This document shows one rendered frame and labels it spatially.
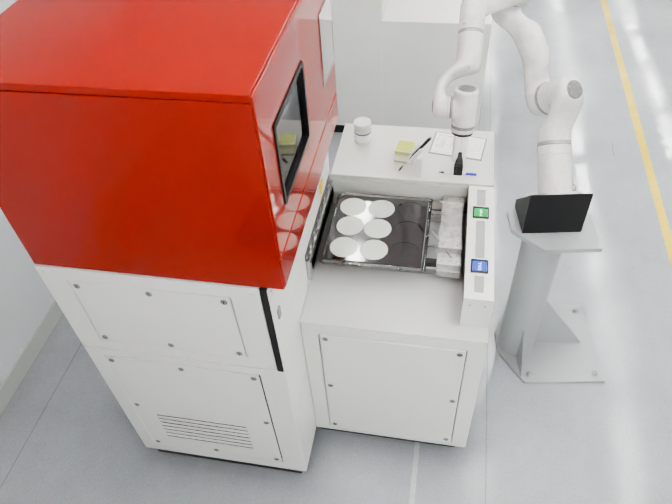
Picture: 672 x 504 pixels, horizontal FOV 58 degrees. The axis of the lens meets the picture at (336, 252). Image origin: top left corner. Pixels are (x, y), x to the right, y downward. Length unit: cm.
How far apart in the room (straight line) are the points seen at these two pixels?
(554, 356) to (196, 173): 209
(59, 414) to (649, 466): 257
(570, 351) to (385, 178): 129
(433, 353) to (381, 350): 18
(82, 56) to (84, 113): 14
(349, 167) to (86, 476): 171
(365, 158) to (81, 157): 125
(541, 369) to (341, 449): 99
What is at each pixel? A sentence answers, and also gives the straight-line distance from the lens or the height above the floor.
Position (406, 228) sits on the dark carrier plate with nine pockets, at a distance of 223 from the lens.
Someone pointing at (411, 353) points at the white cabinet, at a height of 71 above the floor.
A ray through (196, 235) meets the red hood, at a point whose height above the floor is 141.
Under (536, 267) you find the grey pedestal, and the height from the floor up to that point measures 63.
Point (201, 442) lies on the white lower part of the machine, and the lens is 259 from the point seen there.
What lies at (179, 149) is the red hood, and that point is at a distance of 138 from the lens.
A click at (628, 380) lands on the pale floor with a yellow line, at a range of 310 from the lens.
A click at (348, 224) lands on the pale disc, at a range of 225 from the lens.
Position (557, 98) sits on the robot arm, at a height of 125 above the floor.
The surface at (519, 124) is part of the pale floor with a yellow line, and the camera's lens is 441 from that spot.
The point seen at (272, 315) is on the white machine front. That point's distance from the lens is 172.
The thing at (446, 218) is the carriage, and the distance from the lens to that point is 231.
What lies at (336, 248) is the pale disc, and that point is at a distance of 216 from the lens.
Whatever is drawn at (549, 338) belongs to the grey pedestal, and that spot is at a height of 6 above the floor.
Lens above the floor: 245
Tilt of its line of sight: 46 degrees down
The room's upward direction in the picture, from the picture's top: 5 degrees counter-clockwise
